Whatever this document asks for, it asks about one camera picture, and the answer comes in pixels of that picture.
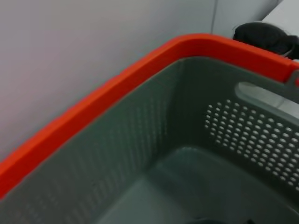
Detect orange basket handle clip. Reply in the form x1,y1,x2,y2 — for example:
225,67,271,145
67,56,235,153
0,34,299,199

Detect grey perforated storage basket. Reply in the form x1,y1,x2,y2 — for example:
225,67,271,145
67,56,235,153
0,56,299,224

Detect glass pitcher with black handle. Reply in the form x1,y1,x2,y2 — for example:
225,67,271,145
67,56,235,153
232,22,299,61

